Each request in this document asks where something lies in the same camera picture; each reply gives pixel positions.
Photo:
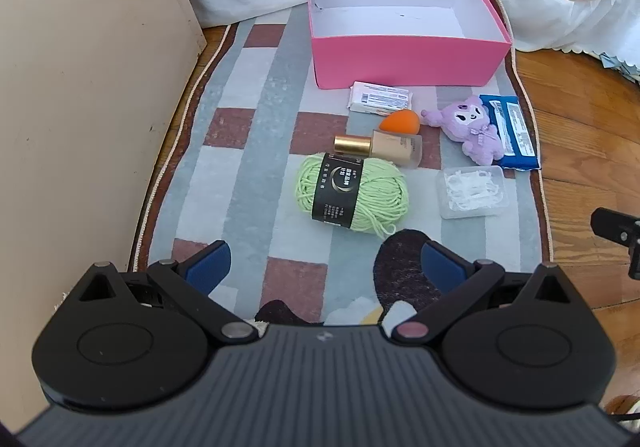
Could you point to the pink cardboard box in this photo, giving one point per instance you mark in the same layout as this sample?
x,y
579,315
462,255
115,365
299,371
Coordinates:
x,y
400,62

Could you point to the clear floss pick box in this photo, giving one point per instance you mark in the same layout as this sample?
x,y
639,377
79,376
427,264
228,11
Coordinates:
x,y
472,192

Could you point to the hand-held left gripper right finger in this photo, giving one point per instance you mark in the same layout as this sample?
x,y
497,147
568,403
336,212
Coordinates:
x,y
442,267

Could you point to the orange makeup sponge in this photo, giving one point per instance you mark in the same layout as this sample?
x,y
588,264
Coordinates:
x,y
400,121

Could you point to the purple plush toy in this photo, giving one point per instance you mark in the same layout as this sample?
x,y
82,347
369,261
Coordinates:
x,y
475,127

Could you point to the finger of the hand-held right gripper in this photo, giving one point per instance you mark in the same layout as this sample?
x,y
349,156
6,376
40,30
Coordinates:
x,y
617,227

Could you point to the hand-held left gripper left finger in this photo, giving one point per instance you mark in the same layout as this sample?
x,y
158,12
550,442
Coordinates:
x,y
210,267

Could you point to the white tissue packet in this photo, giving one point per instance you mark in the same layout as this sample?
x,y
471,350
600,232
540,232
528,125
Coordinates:
x,y
380,98

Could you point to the folded cardboard sheets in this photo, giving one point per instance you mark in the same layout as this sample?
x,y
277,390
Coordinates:
x,y
625,67

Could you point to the green yarn ball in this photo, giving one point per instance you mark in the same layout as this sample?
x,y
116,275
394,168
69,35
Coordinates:
x,y
350,192

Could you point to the checked grey and brown rug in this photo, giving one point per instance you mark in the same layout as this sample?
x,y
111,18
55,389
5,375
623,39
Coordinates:
x,y
240,187

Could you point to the foundation bottle with gold cap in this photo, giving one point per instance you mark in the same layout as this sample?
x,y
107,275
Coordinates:
x,y
385,147

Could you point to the blue wipes packet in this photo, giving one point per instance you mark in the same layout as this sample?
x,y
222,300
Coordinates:
x,y
515,132

